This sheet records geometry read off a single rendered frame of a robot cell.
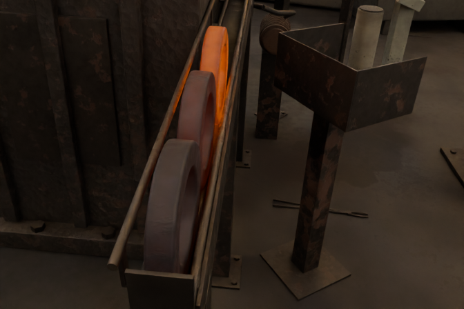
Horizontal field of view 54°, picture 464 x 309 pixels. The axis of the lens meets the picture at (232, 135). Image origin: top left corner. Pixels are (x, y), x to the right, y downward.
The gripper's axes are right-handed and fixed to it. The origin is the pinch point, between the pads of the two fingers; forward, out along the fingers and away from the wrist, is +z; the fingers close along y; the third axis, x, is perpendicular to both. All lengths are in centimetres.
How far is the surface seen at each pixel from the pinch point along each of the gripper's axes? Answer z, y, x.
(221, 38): -58, -111, 12
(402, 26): -42, 43, -24
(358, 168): -60, -15, -67
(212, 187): -75, -130, -1
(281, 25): -15.5, -21.4, -18.0
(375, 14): -31.8, 30.8, -18.6
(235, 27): -28, -68, -5
